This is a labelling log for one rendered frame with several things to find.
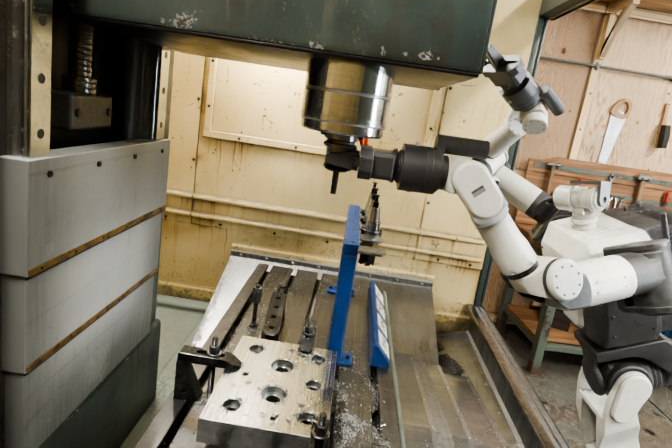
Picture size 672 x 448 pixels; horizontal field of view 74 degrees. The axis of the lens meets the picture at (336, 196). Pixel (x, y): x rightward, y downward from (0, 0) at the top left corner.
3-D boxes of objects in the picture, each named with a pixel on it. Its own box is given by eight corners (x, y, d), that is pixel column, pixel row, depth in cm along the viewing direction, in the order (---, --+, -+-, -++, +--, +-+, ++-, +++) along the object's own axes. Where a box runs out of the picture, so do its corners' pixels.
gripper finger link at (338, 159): (327, 148, 81) (360, 153, 81) (324, 165, 82) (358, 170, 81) (326, 149, 79) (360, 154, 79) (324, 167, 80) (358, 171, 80)
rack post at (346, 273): (351, 356, 120) (369, 253, 115) (351, 367, 115) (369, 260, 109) (315, 350, 121) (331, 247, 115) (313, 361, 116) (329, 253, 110)
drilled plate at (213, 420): (334, 369, 106) (337, 351, 105) (323, 464, 78) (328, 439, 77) (240, 353, 107) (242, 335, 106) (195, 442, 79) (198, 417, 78)
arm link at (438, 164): (413, 187, 90) (469, 195, 90) (420, 196, 79) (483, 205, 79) (423, 131, 88) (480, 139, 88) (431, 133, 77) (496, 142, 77)
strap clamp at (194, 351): (238, 399, 97) (245, 337, 94) (233, 409, 94) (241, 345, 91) (179, 389, 97) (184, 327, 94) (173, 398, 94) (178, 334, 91)
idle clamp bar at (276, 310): (285, 312, 139) (287, 293, 138) (276, 358, 114) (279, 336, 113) (269, 310, 139) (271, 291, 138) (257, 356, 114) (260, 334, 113)
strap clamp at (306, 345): (312, 358, 117) (320, 306, 114) (306, 389, 104) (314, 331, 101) (300, 356, 117) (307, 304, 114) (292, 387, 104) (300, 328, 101)
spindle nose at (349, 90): (296, 123, 89) (304, 62, 86) (372, 134, 92) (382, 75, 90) (303, 129, 73) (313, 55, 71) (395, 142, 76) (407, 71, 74)
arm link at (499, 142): (511, 115, 136) (474, 148, 153) (493, 130, 131) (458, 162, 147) (535, 140, 135) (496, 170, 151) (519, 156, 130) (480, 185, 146)
